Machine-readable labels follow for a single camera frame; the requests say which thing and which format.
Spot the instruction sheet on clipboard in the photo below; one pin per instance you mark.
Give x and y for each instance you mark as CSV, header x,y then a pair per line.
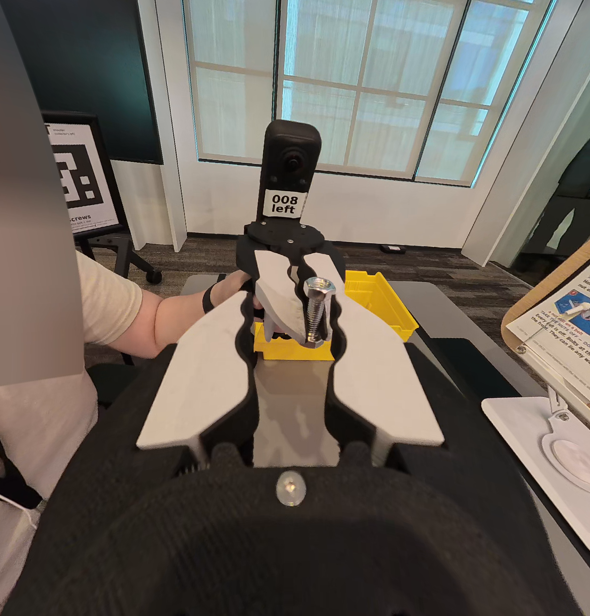
x,y
554,279

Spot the dark wall panel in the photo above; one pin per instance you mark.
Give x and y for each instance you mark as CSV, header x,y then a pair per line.
x,y
83,57

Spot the yellow plastic bin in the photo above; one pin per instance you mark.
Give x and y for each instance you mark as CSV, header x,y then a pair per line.
x,y
381,308

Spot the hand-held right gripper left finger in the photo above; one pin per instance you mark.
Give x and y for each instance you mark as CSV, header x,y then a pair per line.
x,y
199,385

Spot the marker sign on black stand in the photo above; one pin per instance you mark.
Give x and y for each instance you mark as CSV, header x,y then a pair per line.
x,y
83,211

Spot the white round base stand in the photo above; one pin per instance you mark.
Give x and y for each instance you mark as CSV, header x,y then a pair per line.
x,y
579,457

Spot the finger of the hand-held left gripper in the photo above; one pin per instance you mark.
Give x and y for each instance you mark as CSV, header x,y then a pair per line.
x,y
321,267
275,288

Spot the white framed window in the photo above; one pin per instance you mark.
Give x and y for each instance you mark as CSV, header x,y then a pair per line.
x,y
324,72

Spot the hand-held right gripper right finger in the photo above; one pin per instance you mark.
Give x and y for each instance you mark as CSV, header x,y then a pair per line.
x,y
386,385

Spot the printed instruction sheet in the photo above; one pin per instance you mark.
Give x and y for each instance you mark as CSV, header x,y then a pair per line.
x,y
574,327

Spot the black wristband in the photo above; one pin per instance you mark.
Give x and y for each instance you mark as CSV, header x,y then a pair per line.
x,y
207,301

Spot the white tray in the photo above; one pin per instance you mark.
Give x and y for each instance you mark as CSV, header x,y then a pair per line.
x,y
516,433

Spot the person's left hand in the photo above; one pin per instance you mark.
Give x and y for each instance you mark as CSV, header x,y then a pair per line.
x,y
235,286

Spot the steel hex bolt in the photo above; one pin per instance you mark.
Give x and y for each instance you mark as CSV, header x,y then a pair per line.
x,y
314,313

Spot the person's left forearm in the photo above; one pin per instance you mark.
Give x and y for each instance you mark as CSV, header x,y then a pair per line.
x,y
150,322

